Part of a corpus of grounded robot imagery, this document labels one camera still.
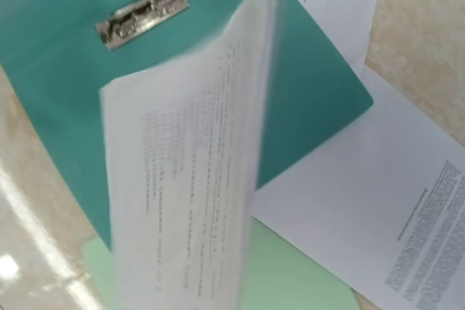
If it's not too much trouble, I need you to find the metal folder clip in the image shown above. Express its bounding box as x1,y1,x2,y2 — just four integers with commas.
95,0,190,51

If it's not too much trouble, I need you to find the light green clipboard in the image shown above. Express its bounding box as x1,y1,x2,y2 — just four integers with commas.
82,215,359,310

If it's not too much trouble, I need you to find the printed paper sheet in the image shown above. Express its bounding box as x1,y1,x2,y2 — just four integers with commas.
100,0,277,309

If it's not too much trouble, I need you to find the printed paper stack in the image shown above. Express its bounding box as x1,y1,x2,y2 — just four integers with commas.
254,68,464,309

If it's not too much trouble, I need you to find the dark green folder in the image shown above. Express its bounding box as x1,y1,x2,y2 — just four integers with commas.
1,0,373,242

